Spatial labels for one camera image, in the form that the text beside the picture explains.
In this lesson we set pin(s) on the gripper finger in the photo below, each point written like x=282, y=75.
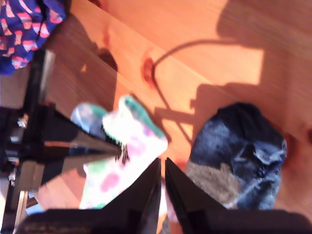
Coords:
x=185, y=195
x=63, y=163
x=68, y=131
x=143, y=192

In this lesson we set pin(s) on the pastel tie-dye sock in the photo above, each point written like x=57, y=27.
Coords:
x=136, y=136

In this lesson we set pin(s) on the purple sock with pink squares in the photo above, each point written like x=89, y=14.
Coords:
x=17, y=36

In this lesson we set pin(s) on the dark grey sock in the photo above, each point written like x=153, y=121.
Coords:
x=231, y=146

